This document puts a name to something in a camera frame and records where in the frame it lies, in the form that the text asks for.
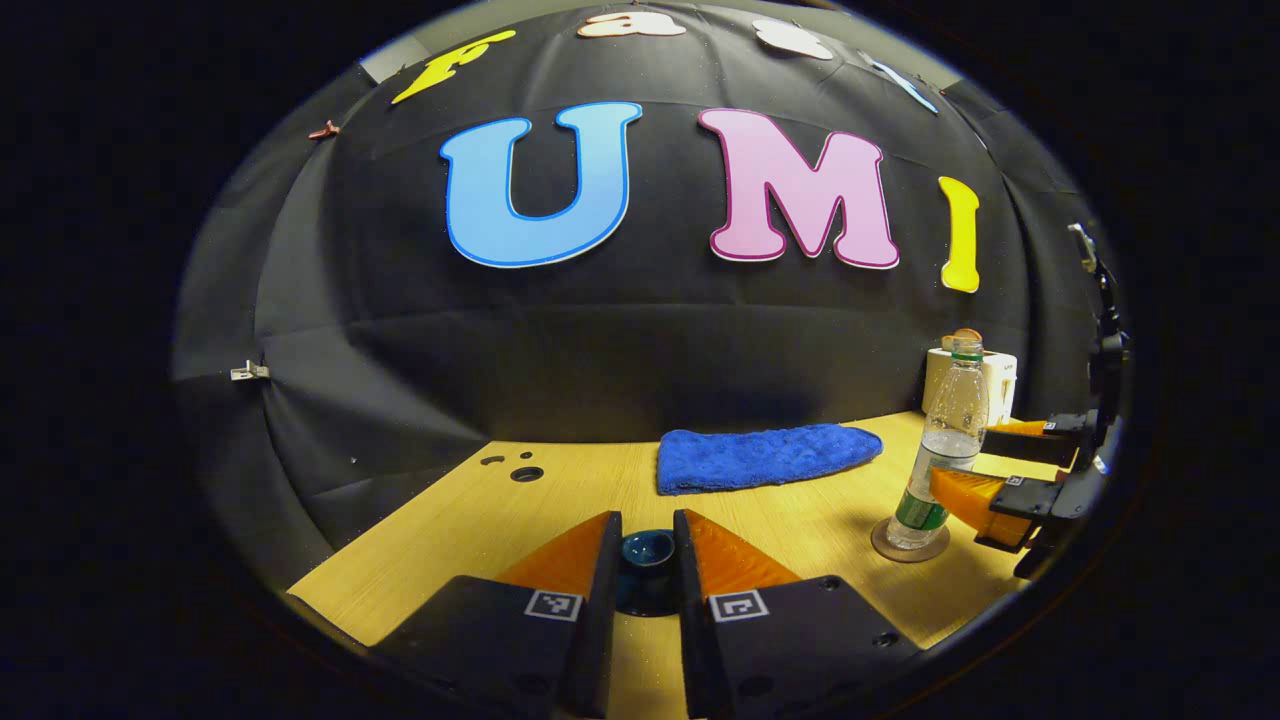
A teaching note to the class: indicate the black backdrop cloth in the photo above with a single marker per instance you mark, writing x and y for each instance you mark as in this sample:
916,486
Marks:
600,340

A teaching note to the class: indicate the pink cloth clip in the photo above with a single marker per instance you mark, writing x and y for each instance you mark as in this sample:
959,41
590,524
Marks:
323,130

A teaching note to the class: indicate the blue towel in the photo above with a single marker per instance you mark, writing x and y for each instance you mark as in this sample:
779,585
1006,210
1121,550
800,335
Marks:
750,460

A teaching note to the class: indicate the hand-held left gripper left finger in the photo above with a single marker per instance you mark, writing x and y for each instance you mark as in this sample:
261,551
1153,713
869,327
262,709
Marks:
600,640

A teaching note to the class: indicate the toasted bread slice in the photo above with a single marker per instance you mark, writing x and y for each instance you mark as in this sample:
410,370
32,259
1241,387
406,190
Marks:
965,333

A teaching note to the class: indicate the white cloth clip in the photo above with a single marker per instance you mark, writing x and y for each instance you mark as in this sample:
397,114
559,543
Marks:
249,372

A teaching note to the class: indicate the round brown coaster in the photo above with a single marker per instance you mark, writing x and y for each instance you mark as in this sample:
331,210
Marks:
908,557

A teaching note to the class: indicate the white toaster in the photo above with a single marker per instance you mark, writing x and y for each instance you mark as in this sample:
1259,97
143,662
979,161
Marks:
1000,385

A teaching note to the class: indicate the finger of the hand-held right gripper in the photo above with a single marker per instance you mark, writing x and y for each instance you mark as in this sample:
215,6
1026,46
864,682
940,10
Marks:
970,495
1030,445

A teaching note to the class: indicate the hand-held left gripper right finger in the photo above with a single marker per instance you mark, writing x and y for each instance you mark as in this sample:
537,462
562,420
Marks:
693,650

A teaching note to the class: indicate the clear plastic water bottle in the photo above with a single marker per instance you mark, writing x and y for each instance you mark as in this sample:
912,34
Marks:
950,420

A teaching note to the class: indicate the blue teacup lid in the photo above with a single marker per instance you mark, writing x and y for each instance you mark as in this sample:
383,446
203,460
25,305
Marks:
648,550

